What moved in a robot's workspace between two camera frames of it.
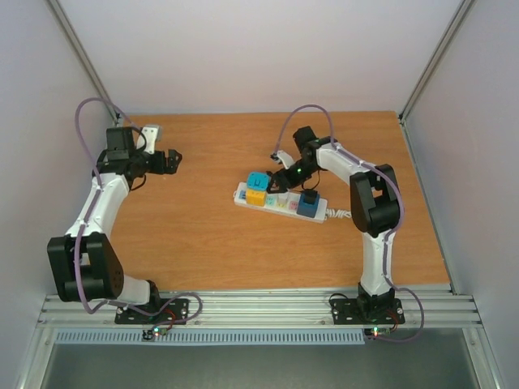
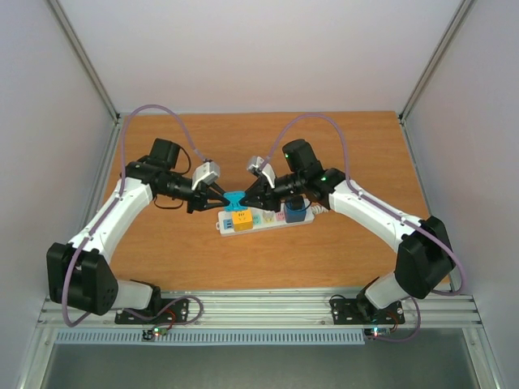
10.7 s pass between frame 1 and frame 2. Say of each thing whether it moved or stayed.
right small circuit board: stayed
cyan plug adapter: moved
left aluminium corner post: stayed
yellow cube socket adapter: moved
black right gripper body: moved
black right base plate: stayed
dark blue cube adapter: moved
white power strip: moved
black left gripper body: moved
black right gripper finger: moved
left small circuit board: stayed
